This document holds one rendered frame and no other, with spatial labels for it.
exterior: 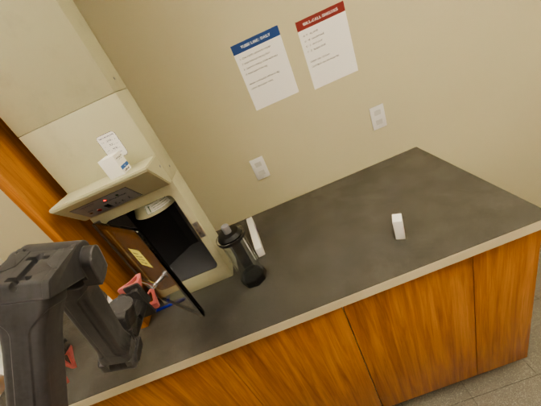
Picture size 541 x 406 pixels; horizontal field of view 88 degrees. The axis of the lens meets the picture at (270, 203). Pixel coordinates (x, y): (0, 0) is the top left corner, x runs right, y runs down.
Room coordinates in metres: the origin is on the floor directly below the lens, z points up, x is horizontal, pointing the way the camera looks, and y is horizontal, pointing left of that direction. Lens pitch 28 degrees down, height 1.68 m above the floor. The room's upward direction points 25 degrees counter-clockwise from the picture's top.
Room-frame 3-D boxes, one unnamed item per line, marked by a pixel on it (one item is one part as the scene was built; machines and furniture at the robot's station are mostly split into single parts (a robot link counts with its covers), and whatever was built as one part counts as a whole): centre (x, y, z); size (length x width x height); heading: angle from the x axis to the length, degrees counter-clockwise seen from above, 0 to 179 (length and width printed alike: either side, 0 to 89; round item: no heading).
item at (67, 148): (1.06, 0.42, 1.33); 0.32 x 0.25 x 0.77; 86
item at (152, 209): (1.03, 0.40, 1.34); 0.18 x 0.18 x 0.05
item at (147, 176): (0.88, 0.43, 1.46); 0.32 x 0.12 x 0.10; 86
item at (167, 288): (0.83, 0.47, 1.19); 0.30 x 0.01 x 0.40; 44
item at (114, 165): (0.87, 0.37, 1.54); 0.05 x 0.05 x 0.06; 82
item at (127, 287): (0.71, 0.47, 1.22); 0.09 x 0.07 x 0.07; 176
